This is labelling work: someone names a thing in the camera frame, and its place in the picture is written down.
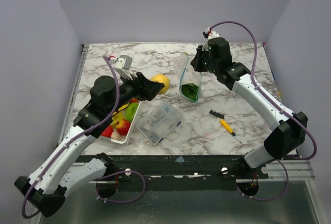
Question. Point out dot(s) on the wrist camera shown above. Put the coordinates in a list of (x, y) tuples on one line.
[(210, 34), (122, 66)]

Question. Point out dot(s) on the white garlic bulb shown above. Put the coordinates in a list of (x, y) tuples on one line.
[(116, 136)]

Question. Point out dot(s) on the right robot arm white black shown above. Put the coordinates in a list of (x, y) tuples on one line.
[(287, 127)]

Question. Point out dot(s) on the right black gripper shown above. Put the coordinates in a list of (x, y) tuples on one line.
[(197, 62)]

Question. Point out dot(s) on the black bit holder strip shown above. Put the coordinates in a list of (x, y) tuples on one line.
[(216, 114)]

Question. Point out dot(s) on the yellow handled screwdriver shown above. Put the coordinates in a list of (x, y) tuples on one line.
[(229, 129)]

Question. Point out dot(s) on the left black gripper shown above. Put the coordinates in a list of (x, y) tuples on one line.
[(145, 89)]

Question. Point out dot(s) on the yellow lemon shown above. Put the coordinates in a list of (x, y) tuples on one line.
[(160, 78)]

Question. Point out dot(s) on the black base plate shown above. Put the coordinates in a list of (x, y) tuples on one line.
[(201, 172)]

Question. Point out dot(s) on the red strawberry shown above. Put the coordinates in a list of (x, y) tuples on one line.
[(107, 132)]

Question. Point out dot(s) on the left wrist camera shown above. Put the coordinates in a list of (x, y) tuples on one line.
[(122, 66)]

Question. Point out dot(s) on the white perforated plastic basket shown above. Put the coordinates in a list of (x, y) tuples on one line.
[(117, 116)]

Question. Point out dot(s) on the clear plastic screw box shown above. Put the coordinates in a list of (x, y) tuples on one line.
[(159, 122)]

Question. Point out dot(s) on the yellow banana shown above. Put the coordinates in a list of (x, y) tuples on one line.
[(124, 106)]

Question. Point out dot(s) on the clear zip top bag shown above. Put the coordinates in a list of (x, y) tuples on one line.
[(186, 73)]

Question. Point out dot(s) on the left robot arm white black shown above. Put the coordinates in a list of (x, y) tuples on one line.
[(47, 187)]

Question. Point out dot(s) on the red yellow apple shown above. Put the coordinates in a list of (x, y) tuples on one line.
[(122, 127)]

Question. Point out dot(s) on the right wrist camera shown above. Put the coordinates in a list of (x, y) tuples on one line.
[(210, 34)]

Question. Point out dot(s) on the green leafy vegetable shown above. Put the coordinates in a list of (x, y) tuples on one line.
[(190, 91)]

